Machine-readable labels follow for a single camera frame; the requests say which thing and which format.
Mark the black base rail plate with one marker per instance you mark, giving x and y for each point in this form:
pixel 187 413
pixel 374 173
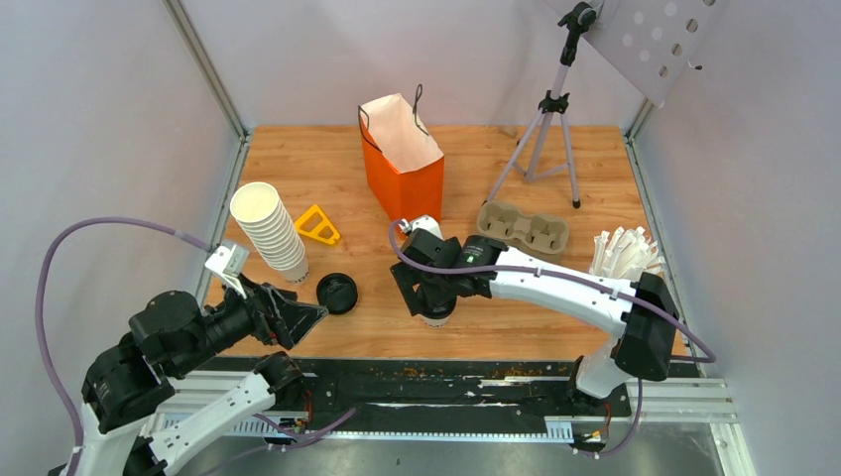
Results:
pixel 442 396

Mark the stack of white paper cups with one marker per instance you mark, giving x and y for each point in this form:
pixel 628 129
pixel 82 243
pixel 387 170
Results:
pixel 259 211

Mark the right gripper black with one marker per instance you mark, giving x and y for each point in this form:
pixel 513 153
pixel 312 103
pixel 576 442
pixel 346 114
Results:
pixel 408 277

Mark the pink holder with white straws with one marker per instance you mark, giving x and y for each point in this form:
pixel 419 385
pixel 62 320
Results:
pixel 626 254

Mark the brown cardboard cup carrier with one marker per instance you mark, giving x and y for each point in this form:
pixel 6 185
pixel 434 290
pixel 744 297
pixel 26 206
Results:
pixel 538 234

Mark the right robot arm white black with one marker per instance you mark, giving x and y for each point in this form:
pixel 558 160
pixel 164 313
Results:
pixel 639 315

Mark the white paper coffee cup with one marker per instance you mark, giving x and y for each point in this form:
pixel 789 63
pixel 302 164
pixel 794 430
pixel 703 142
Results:
pixel 436 317

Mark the orange paper bag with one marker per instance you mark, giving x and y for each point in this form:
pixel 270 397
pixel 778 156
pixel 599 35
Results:
pixel 404 165

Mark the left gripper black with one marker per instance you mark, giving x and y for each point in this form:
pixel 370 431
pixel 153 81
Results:
pixel 289 322

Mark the yellow triangular plastic piece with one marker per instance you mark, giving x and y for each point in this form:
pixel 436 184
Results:
pixel 314 224

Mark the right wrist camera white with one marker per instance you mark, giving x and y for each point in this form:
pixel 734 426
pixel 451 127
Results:
pixel 425 222

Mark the perforated grey metal panel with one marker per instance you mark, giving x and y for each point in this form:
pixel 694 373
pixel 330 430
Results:
pixel 650 42

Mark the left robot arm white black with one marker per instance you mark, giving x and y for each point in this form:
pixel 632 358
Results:
pixel 171 337

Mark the black coffee cup lid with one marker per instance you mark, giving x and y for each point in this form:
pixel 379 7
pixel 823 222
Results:
pixel 338 292

